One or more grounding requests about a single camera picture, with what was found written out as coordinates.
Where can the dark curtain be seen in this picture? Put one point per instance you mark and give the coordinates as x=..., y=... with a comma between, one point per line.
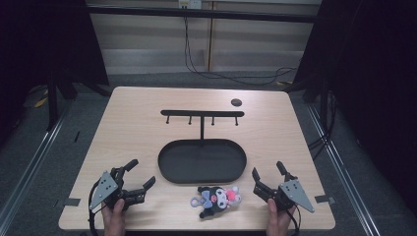
x=39, y=42
x=370, y=82

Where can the metal floor rail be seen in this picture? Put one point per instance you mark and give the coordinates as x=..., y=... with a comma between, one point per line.
x=344, y=177
x=29, y=164

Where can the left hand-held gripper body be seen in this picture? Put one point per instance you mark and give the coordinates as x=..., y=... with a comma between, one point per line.
x=104, y=190

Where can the black metal stand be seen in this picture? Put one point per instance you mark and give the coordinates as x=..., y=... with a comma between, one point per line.
x=52, y=101

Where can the black horizontal metal bar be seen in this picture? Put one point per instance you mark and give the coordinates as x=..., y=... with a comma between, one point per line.
x=196, y=13

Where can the person's left hand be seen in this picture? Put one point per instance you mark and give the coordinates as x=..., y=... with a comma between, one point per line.
x=114, y=216

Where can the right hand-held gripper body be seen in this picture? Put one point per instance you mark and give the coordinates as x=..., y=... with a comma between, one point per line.
x=295, y=194

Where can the person's right hand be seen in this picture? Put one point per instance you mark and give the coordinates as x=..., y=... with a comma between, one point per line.
x=277, y=218

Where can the white wall socket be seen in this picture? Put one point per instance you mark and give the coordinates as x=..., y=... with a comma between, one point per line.
x=189, y=3

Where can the black round table grommet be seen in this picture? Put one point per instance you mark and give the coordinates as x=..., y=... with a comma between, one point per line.
x=236, y=102

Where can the black hook rack with tray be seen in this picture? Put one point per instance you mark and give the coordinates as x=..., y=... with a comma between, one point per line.
x=201, y=162

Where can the grey tape piece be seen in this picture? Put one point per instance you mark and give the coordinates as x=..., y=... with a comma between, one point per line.
x=72, y=202
x=324, y=199

